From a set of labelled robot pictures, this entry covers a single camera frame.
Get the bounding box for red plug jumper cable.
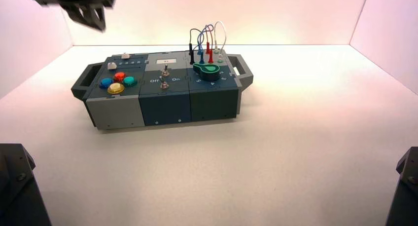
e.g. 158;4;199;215
204;24;215;64

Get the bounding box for green rotary pointer knob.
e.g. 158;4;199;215
192;62;221;82

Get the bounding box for yellow dome push button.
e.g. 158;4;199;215
107;82;125;95

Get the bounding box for grey and blue control box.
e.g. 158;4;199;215
70;49;254;131

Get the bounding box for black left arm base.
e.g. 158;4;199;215
0;143;53;226

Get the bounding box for black plug jumper cable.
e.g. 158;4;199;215
188;28;203;66

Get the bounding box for white plug jumper cable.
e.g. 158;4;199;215
212;20;227;64

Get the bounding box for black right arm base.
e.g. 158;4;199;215
385;147;418;226

